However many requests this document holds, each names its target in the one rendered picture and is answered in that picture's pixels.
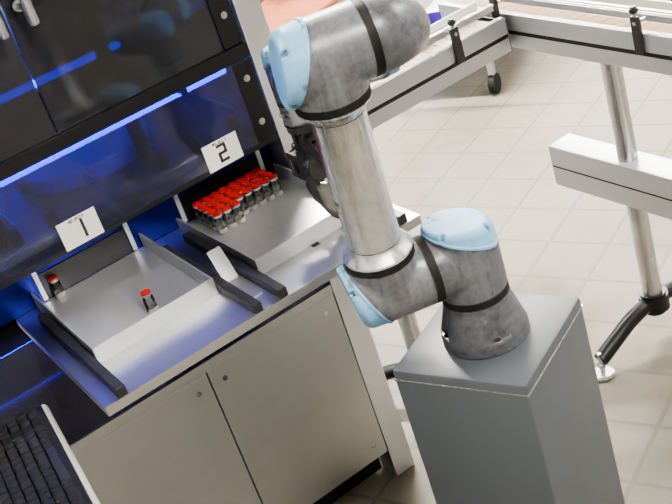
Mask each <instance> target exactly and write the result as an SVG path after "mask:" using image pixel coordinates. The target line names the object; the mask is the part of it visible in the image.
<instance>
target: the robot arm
mask: <svg viewBox="0 0 672 504"><path fill-rule="evenodd" d="M430 30H431V26H430V20H429V17H428V14H427V12H426V10H425V8H424V7H423V6H422V5H421V4H420V3H419V2H418V1H417V0H346V1H344V2H341V3H338V4H336V5H333V6H331V7H328V8H325V9H323V10H320V11H317V12H315V13H312V14H309V15H307V16H304V17H297V18H294V19H293V20H292V21H291V22H289V23H286V24H284V25H282V26H279V27H277V28H276V29H274V30H273V31H272V33H271V35H270V37H269V42H268V45H267V46H266V47H265V48H264V49H263V50H262V51H261V59H262V63H263V69H264V70H265V72H266V75H267V78H268V81H269V83H270V86H271V89H272V92H273V95H274V98H275V101H276V103H277V106H278V108H279V111H280V114H279V117H280V118H282V120H283V124H284V127H285V128H286V129H287V132H288V133H289V134H291V137H292V140H293V143H292V144H291V147H292V149H290V150H289V151H287V152H285V153H286V156H287V159H288V162H289V165H290V168H291V170H292V173H293V176H296V177H298V178H299V179H301V180H304V181H305V180H306V187H307V189H308V191H309V193H310V194H311V195H312V197H313V199H314V200H315V201H316V202H317V203H318V204H320V205H321V206H322V207H323V208H324V209H325V211H327V212H328V213H329V214H330V215H331V216H333V217H335V218H337V219H340V221H341V224H342V228H343V231H344V234H345V237H346V240H347V244H346V246H345V247H344V249H343V252H342V259H343V262H344V264H341V265H340V266H339V267H337V269H336V272H337V275H338V277H339V279H340V281H341V283H342V285H343V286H344V288H345V290H346V292H347V294H348V296H349V298H350V300H351V302H352V303H353V305H354V307H355V309H356V311H357V313H358V315H359V316H360V318H361V320H362V322H363V323H364V324H365V325H366V326H367V327H369V328H376V327H379V326H382V325H385V324H388V323H390V324H391V323H393V322H394V321H395V320H398V319H400V318H403V317H405V316H408V315H410V314H412V313H415V312H417V311H420V310H422V309H425V308H427V307H430V306H432V305H434V304H437V303H439V302H442V303H443V309H442V322H441V336H442V340H443V343H444V346H445V348H446V350H447V351H448V352H449V353H450V354H452V355H453V356H455V357H458V358H461V359H466V360H484V359H490V358H494V357H497V356H500V355H503V354H505V353H507V352H509V351H511V350H513V349H514V348H516V347H517V346H519V345H520V344H521V343H522V342H523V341H524V340H525V338H526V337H527V335H528V333H529V331H530V321H529V318H528V314H527V311H526V309H525V307H524V306H523V305H522V304H521V303H520V301H519V300H518V298H517V297H516V295H515V294H514V292H513V291H512V289H511V288H510V285H509V282H508V278H507V273H506V269H505V266H504V262H503V258H502V254H501V250H500V246H499V237H498V235H497V234H496V232H495V228H494V225H493V222H492V220H491V219H490V218H489V216H487V215H486V214H485V213H483V212H481V211H479V210H476V209H471V208H450V209H445V210H441V211H438V212H435V213H433V214H431V215H429V216H428V217H427V218H426V219H424V220H423V222H422V224H421V228H420V233H421V234H419V235H416V236H414V237H411V236H410V234H409V233H408V232H407V231H405V230H403V229H401V228H399V225H398V222H397V218H396V215H395V211H394V207H393V204H392V200H391V197H390V193H389V190H388V186H387V182H386V179H385V175H384V172H383V168H382V164H381V161H380V157H379V154H378V150H377V146H376V143H375V139H374V136H373V132H372V128H371V125H370V121H369V118H368V114H367V111H366V107H365V106H366V105H367V103H368V102H369V100H370V99H371V97H372V89H371V85H370V83H373V82H376V81H378V80H381V79H386V78H388V77H389V76H390V75H393V74H395V73H397V72H398V71H399V70H400V69H401V66H402V65H404V64H406V63H407V62H409V61H410V60H412V59H413V58H415V57H416V56H417V55H419V54H420V53H421V52H422V50H423V49H424V48H425V46H426V45H427V43H428V40H429V37H430ZM293 144H294V146H293ZM295 149H296V150H295ZM294 150H295V151H294ZM291 152H292V153H291ZM290 160H291V161H290ZM291 163H292V164H291ZM292 166H293V167H292ZM293 169H294V170H293ZM326 177H327V180H328V183H327V184H325V183H323V182H324V179H325V178H326ZM321 182H322V183H321ZM331 195H332V196H333V198H332V196H331ZM333 199H334V200H333Z"/></svg>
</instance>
